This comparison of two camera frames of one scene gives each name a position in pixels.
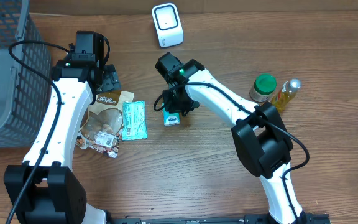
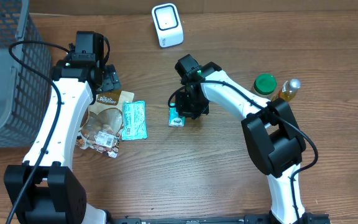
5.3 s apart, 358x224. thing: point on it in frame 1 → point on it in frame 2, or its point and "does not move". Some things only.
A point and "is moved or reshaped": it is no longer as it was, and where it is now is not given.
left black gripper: x=111 y=78 does not move
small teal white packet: x=171 y=119 is moved or reshaped
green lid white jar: x=265 y=85 does not move
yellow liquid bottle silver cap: x=286 y=94 does not move
